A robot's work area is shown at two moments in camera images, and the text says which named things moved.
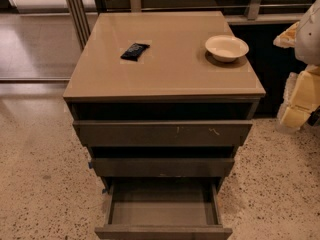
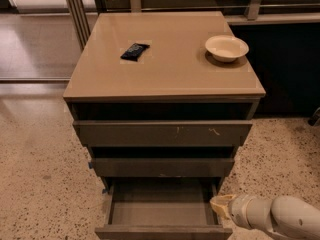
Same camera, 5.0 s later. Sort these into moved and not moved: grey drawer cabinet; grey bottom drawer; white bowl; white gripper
Moved: white gripper
Not moved: white bowl; grey drawer cabinet; grey bottom drawer
